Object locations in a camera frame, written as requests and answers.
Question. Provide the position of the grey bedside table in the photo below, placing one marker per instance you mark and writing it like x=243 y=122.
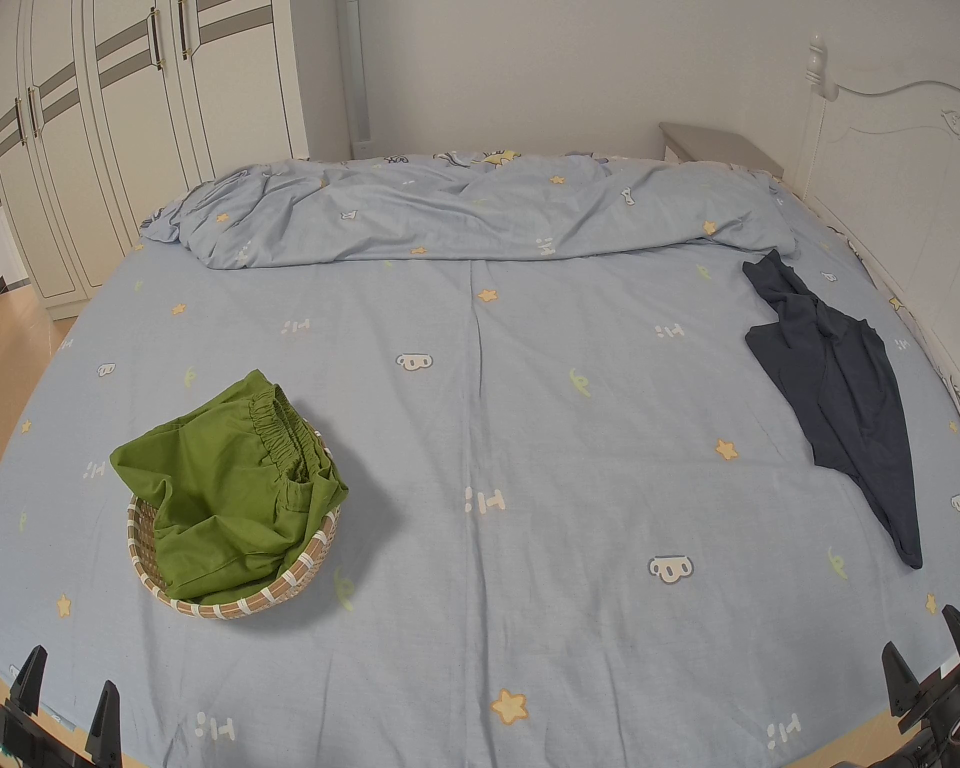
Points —
x=712 y=142

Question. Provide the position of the green shorts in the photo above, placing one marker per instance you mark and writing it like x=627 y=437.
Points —
x=225 y=487

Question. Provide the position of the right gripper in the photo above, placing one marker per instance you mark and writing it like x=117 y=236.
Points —
x=934 y=697

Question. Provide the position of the round woven basket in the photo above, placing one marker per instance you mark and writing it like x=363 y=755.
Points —
x=292 y=581

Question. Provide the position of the white wardrobe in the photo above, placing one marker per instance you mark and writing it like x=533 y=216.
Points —
x=112 y=150

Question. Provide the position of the pale blue quilt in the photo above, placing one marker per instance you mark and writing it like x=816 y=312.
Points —
x=450 y=217

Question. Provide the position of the dark blue garment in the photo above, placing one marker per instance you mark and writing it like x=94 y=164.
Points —
x=847 y=390

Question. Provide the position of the bed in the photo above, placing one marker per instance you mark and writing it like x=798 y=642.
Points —
x=525 y=412

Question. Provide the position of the white vertical pipe cover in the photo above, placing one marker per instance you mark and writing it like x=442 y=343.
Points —
x=356 y=75

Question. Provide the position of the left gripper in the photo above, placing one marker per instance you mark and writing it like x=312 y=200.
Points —
x=45 y=742

